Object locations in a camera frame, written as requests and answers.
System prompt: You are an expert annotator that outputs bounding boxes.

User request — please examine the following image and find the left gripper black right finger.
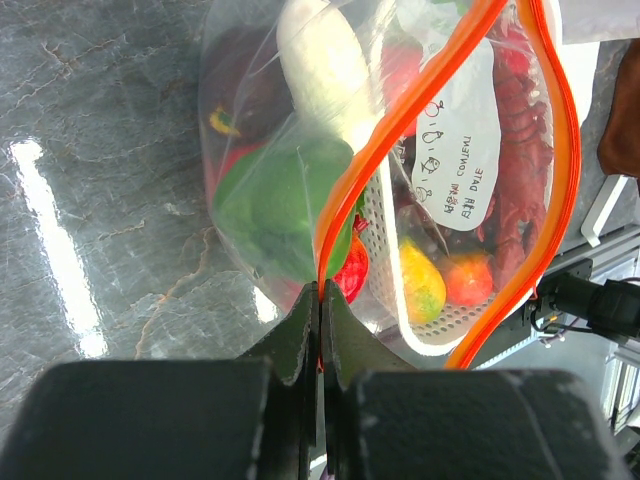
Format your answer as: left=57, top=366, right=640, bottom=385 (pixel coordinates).
left=320, top=282, right=632, bottom=479

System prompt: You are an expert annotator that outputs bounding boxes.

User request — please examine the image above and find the white radish with leaves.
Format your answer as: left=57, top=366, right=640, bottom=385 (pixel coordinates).
left=276, top=1, right=381, bottom=153

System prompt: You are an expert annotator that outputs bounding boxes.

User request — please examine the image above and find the yellow green mango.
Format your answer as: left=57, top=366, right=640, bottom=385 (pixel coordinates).
left=399, top=237, right=446, bottom=325

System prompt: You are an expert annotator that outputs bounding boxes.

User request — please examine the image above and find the red apple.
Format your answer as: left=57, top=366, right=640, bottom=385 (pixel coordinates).
left=203, top=142, right=266, bottom=202

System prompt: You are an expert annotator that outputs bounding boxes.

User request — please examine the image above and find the dark grape bunch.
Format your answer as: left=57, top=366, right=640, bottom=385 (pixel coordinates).
left=391, top=169, right=450, bottom=262

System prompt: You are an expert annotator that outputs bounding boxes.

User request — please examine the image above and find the red crayfish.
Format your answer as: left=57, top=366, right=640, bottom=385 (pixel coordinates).
left=476, top=20, right=553, bottom=292

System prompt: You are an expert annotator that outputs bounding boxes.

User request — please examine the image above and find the red tomato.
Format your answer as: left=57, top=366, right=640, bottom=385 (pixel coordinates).
left=444, top=253, right=493, bottom=307

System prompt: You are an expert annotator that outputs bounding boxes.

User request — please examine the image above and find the clear zip top bag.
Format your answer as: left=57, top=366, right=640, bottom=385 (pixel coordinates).
left=198, top=1, right=581, bottom=369

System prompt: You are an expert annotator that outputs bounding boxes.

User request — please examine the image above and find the dark red onion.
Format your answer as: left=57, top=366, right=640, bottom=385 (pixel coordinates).
left=199, top=26, right=293, bottom=145

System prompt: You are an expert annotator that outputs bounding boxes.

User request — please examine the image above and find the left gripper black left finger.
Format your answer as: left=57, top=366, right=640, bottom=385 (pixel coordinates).
left=1, top=283, right=320, bottom=479

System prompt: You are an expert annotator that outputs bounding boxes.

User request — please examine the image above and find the green bell pepper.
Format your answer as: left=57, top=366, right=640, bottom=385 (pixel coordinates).
left=212, top=136, right=353, bottom=284

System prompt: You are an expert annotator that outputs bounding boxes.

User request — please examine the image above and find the red bell pepper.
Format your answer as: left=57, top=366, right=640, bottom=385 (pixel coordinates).
left=381, top=42, right=423, bottom=107

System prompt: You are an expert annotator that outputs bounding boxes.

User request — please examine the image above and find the white plastic basket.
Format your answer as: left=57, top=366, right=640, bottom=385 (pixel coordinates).
left=357, top=0, right=564, bottom=357

